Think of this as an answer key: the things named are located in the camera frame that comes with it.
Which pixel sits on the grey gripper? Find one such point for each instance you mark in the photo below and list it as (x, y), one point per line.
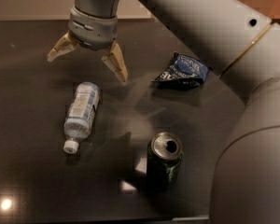
(92, 32)

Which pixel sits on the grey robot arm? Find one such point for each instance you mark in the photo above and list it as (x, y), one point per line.
(242, 47)

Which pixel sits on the blue plastic water bottle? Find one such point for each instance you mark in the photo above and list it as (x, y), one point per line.
(80, 116)

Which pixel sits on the blue chip bag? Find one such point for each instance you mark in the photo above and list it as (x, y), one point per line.
(183, 73)

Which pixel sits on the green soda can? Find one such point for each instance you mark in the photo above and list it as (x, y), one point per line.
(164, 157)

